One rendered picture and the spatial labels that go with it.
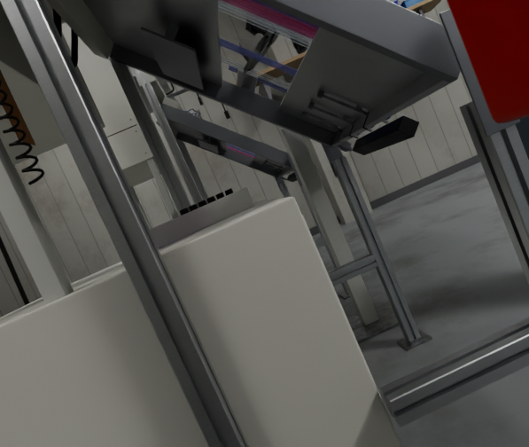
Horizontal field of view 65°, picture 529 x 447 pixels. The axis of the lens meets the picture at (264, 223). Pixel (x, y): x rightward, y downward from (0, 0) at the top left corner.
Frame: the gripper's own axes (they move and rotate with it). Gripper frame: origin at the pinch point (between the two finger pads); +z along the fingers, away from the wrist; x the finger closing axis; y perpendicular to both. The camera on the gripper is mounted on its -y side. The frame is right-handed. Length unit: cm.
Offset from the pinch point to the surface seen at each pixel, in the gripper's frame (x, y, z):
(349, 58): 32.3, -18.0, -2.2
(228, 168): -328, 7, 2
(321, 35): 36.5, -11.8, -0.7
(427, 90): 42, -30, -1
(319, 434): 49, -44, 51
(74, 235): -335, 100, 148
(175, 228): 15.0, -8.2, 41.9
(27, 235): 48, 5, 50
